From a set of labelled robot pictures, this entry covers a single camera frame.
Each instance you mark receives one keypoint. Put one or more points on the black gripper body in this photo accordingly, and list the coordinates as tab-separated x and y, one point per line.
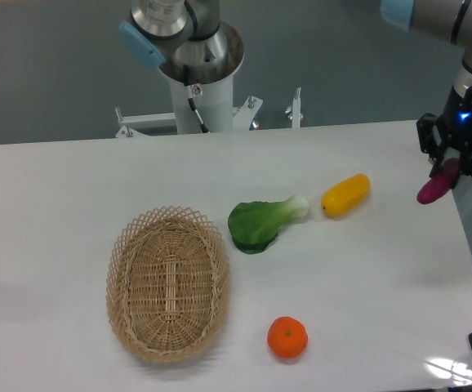
455	123

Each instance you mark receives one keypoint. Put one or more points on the purple sweet potato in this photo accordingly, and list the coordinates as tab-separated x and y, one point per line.
440	184

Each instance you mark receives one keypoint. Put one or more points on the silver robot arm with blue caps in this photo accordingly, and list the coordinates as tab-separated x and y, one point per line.
450	21

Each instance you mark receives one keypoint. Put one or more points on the woven wicker basket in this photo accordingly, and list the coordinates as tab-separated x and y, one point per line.
168	285

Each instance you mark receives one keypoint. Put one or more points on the yellow mango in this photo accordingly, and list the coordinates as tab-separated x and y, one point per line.
346	195

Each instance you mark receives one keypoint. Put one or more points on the green bok choy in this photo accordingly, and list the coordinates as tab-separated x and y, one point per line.
255	225

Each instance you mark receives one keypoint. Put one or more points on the orange tangerine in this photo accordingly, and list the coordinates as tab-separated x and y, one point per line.
287	338

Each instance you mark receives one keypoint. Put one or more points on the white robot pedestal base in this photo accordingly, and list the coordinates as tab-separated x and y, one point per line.
198	54

